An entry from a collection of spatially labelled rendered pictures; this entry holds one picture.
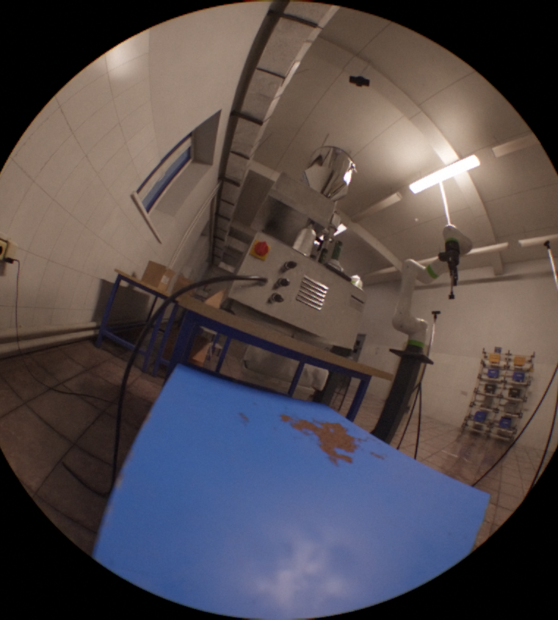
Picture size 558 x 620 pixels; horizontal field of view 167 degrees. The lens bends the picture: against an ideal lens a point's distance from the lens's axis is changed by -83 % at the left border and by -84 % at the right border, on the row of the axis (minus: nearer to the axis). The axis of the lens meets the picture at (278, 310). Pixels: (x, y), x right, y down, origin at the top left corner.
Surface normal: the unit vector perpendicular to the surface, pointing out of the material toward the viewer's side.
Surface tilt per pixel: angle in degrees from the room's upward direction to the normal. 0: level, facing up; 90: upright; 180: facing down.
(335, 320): 90
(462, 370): 90
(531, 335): 90
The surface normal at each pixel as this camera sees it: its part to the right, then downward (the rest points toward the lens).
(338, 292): 0.35, -0.02
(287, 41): -0.32, 0.94
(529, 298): -0.87, -0.38
